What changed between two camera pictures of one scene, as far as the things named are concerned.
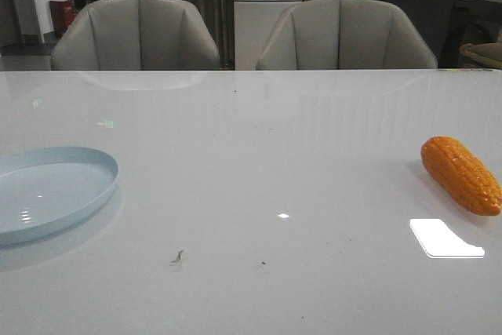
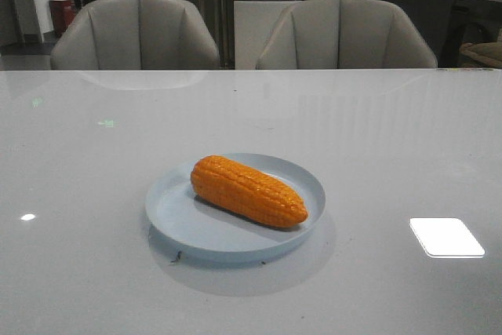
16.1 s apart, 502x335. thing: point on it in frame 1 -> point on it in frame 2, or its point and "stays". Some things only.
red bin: x=63 y=12 stays
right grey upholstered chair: x=341 y=31 stays
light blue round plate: x=44 y=190 -> x=176 y=209
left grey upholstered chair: x=136 y=32 stays
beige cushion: x=481 y=55 stays
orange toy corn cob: x=463 y=174 -> x=247 y=191
